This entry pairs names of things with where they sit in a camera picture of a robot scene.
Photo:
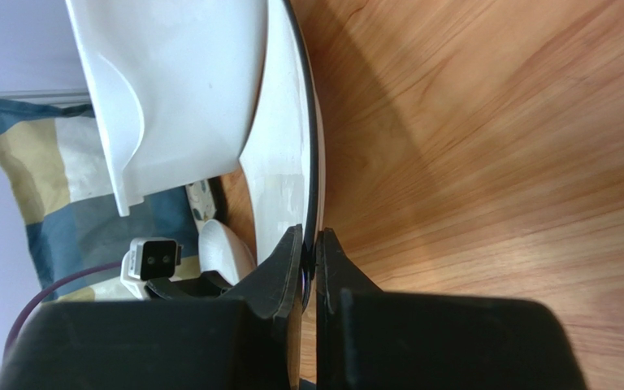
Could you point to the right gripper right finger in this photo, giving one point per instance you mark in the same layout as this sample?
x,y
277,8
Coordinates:
x,y
368,338

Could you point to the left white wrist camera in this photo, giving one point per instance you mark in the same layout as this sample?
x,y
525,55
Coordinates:
x,y
148,258

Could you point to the floral square plate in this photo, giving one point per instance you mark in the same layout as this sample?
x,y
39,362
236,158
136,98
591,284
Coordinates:
x,y
207,201

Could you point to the blue and cream pillow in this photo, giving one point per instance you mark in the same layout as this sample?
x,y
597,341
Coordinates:
x,y
54,160

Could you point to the white plastic bin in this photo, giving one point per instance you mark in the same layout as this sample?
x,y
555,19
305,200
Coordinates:
x,y
174,85

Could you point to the white rectangular plate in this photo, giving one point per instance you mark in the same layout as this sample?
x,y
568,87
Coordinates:
x,y
284,158

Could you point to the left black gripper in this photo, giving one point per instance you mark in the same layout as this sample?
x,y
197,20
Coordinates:
x,y
209,284

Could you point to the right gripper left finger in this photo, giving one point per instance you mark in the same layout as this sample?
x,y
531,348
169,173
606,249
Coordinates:
x,y
248,338

